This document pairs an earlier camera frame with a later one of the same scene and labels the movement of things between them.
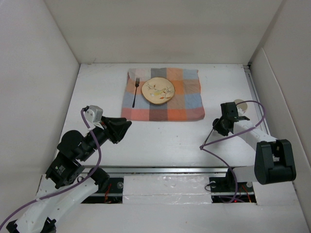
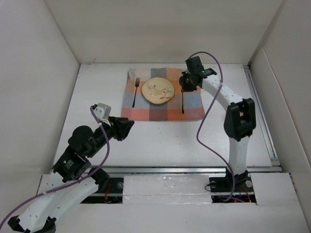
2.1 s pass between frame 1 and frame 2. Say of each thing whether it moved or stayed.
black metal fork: stayed
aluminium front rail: stayed
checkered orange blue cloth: stayed
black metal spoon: moved
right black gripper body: moved
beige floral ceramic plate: stayed
